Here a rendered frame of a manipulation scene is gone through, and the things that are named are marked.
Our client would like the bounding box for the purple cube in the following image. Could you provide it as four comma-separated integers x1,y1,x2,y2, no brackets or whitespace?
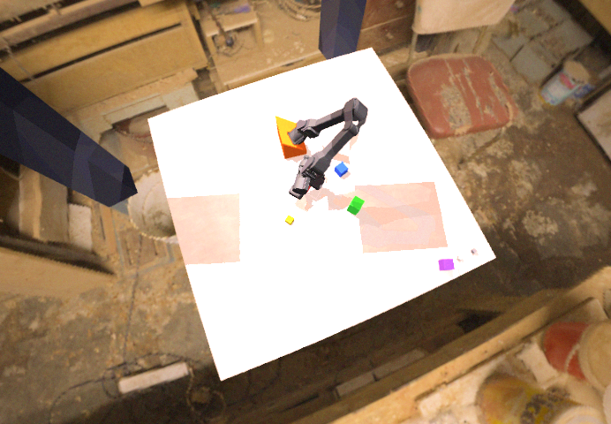
438,258,455,271

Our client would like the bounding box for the blue block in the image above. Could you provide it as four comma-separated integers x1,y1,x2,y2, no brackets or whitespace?
335,162,349,177

